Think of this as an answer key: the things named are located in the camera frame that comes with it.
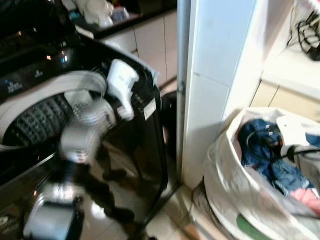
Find white counter with beige drawers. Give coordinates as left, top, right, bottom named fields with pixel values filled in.
left=249, top=46, right=320, bottom=123

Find white object on counter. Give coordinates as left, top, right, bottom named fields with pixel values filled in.
left=74, top=0, right=115, bottom=27

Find white kitchen cabinet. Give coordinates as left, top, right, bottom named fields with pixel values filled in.
left=99, top=9, right=179, bottom=90

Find black top-load washing machine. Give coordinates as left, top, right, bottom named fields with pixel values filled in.
left=0, top=0, right=169, bottom=240

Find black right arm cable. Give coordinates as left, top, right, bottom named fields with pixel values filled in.
left=283, top=144, right=320, bottom=162

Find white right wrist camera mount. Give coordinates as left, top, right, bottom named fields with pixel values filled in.
left=276, top=115, right=312, bottom=157

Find grey metal door rail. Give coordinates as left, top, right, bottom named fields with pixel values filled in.
left=175, top=0, right=193, bottom=186

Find pink cloth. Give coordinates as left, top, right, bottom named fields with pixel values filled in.
left=289, top=186, right=320, bottom=217

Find black round bin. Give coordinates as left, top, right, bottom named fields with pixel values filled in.
left=160, top=90, right=179, bottom=162

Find black tangled cables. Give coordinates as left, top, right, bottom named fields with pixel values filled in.
left=287, top=9, right=320, bottom=62

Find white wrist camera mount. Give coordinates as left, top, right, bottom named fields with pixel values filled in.
left=276, top=115, right=312, bottom=157
left=106, top=58, right=140, bottom=121

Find blue denim jeans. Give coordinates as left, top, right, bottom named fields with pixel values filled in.
left=236, top=118, right=320, bottom=197

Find white laundry bag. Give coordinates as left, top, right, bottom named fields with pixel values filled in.
left=202, top=106, right=320, bottom=240

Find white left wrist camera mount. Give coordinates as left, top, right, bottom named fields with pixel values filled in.
left=106, top=58, right=140, bottom=121

